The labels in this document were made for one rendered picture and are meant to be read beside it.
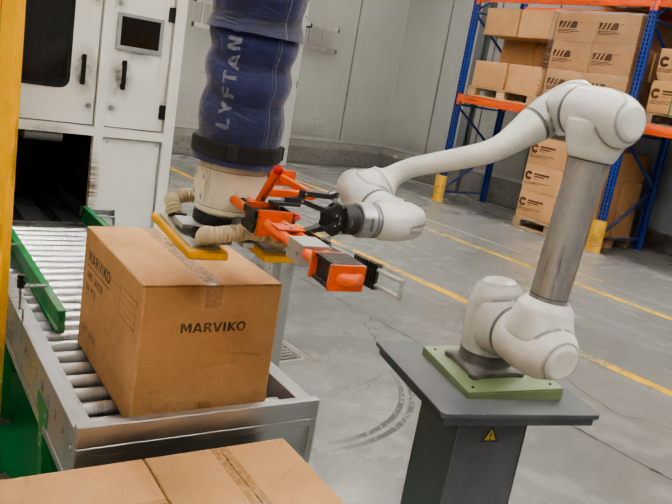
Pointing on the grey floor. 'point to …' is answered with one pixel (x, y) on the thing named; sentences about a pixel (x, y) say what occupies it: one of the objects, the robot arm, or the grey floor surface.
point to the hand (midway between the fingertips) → (281, 217)
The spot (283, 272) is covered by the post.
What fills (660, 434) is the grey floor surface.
